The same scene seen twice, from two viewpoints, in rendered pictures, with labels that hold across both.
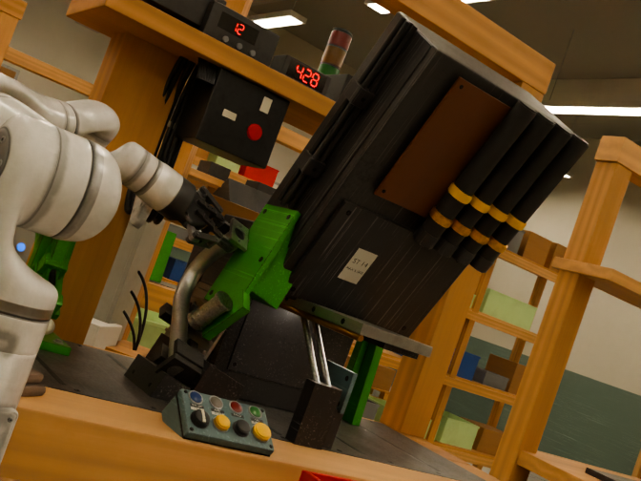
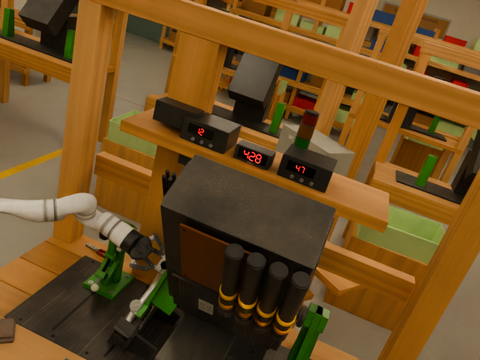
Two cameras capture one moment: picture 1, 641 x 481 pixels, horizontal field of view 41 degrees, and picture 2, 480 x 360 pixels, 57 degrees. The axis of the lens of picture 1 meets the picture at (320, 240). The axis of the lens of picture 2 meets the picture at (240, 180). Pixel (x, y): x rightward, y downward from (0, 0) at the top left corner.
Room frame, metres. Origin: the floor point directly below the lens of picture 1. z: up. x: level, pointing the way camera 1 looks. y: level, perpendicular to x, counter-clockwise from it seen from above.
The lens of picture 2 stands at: (0.83, -0.77, 2.05)
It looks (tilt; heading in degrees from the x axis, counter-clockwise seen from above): 24 degrees down; 45
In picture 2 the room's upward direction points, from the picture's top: 17 degrees clockwise
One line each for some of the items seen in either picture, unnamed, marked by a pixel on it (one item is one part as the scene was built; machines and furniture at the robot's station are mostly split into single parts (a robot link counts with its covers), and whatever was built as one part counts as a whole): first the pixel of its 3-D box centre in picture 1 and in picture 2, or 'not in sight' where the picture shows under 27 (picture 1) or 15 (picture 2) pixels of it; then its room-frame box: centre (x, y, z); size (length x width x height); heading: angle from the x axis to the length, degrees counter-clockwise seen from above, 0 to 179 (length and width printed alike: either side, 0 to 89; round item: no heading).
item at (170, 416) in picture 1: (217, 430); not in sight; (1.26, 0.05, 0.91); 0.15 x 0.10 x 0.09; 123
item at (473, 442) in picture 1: (445, 335); not in sight; (7.36, -1.30, 1.14); 2.45 x 0.55 x 2.28; 124
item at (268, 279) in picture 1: (266, 261); (172, 285); (1.52, 0.08, 1.17); 0.13 x 0.12 x 0.20; 123
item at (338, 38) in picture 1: (340, 40); (310, 118); (1.93, 0.11, 1.71); 0.05 x 0.05 x 0.04
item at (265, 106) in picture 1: (231, 118); not in sight; (1.73, 0.26, 1.42); 0.17 x 0.12 x 0.15; 123
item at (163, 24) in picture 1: (278, 96); (256, 161); (1.83, 0.19, 1.52); 0.90 x 0.25 x 0.04; 123
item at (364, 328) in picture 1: (332, 318); (209, 328); (1.58, -0.07, 1.11); 0.39 x 0.16 x 0.03; 33
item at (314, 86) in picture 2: not in sight; (306, 57); (6.99, 4.67, 1.12); 3.01 x 0.54 x 2.24; 124
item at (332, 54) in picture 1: (333, 58); (306, 131); (1.93, 0.11, 1.67); 0.05 x 0.05 x 0.05
